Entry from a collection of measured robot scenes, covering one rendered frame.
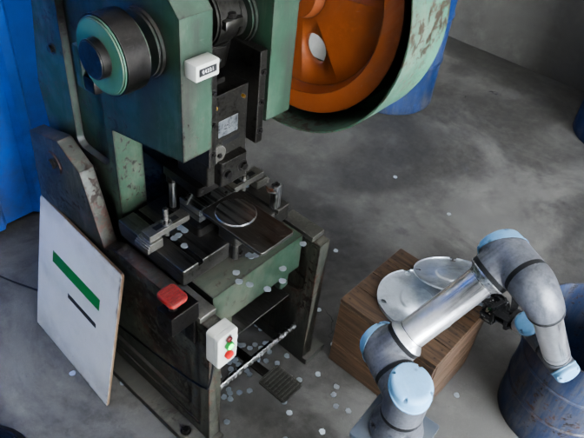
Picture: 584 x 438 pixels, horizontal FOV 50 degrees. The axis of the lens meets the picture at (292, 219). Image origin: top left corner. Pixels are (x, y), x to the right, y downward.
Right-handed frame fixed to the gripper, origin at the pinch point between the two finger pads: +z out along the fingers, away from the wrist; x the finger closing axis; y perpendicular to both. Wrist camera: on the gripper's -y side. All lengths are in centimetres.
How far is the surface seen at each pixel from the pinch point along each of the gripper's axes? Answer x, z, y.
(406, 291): 3.0, 16.5, 16.7
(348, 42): -88, 23, 37
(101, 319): -6, 57, 114
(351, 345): 22.3, 23.1, 36.6
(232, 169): -59, 27, 75
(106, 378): 18, 56, 117
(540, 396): 26.3, -31.0, -0.5
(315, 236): -28, 26, 49
